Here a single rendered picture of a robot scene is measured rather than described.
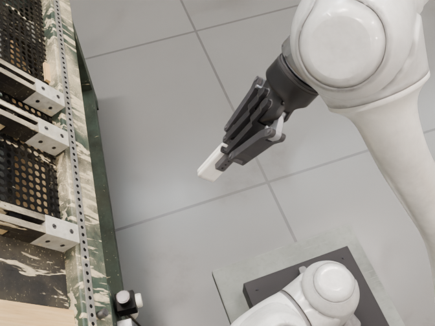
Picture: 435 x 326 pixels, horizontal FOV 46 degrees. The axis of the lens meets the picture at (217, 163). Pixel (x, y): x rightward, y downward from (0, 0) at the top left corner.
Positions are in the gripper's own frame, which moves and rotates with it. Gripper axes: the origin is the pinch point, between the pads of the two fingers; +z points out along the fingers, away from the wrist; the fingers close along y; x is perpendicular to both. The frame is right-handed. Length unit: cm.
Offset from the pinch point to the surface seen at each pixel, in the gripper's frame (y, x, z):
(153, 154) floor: -146, 61, 128
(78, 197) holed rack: -55, 6, 79
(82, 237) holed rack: -41, 10, 80
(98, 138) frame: -142, 30, 129
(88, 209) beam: -54, 11, 82
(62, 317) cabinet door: -16, 8, 83
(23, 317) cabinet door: -11, -4, 79
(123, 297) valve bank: -27, 26, 85
